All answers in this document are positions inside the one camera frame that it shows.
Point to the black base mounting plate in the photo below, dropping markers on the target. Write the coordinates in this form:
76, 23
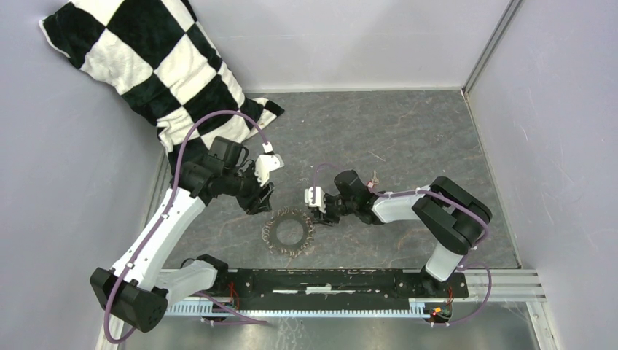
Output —
333, 289

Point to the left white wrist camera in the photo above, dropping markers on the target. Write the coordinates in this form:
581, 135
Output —
264, 165

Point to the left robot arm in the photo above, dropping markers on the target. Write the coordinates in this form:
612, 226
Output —
134, 289

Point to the black white checkered pillow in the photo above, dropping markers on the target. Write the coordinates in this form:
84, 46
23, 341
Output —
159, 59

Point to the aluminium frame rail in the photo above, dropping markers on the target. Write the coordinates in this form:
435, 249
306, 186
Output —
485, 286

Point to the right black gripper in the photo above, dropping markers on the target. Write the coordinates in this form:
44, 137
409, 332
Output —
324, 219

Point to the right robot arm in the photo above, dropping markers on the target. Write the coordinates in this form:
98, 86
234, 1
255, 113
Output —
456, 219

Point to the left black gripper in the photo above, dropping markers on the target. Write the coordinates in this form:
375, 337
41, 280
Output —
258, 201

